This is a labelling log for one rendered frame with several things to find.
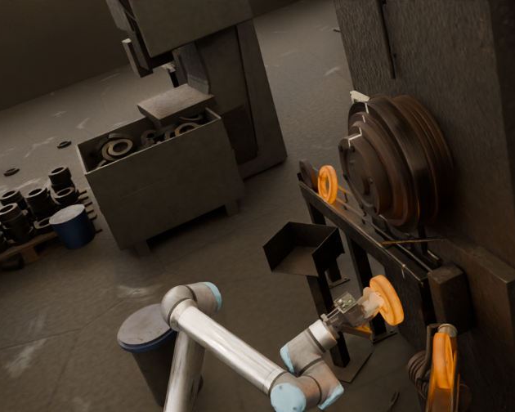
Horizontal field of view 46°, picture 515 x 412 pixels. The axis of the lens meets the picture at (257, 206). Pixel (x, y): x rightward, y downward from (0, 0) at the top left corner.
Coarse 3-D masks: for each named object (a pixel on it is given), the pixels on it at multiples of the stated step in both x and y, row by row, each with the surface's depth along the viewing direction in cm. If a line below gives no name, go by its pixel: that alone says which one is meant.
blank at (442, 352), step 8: (440, 336) 175; (448, 336) 180; (440, 344) 173; (448, 344) 178; (440, 352) 171; (448, 352) 180; (440, 360) 171; (448, 360) 180; (440, 368) 170; (448, 368) 173; (440, 376) 171; (448, 376) 172; (440, 384) 173; (448, 384) 172
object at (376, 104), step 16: (352, 112) 209; (384, 112) 189; (400, 112) 188; (384, 128) 188; (400, 128) 184; (400, 144) 182; (416, 144) 183; (416, 160) 183; (416, 176) 183; (416, 192) 184; (432, 192) 187; (416, 208) 188; (432, 208) 191; (416, 224) 193
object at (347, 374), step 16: (288, 224) 274; (304, 224) 270; (272, 240) 267; (288, 240) 275; (304, 240) 275; (320, 240) 269; (336, 240) 258; (272, 256) 268; (288, 256) 275; (304, 256) 269; (320, 256) 250; (336, 256) 259; (288, 272) 262; (304, 272) 257; (320, 272) 251; (320, 288) 266; (320, 304) 271; (336, 352) 283; (352, 352) 293; (368, 352) 290; (336, 368) 288; (352, 368) 284
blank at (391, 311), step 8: (376, 280) 187; (384, 280) 186; (376, 288) 189; (384, 288) 184; (392, 288) 184; (384, 296) 184; (392, 296) 183; (384, 304) 193; (392, 304) 182; (400, 304) 183; (384, 312) 191; (392, 312) 183; (400, 312) 183; (392, 320) 186; (400, 320) 186
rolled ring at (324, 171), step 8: (320, 168) 306; (328, 168) 297; (320, 176) 306; (328, 176) 296; (336, 176) 294; (320, 184) 308; (336, 184) 294; (320, 192) 307; (336, 192) 295; (328, 200) 298
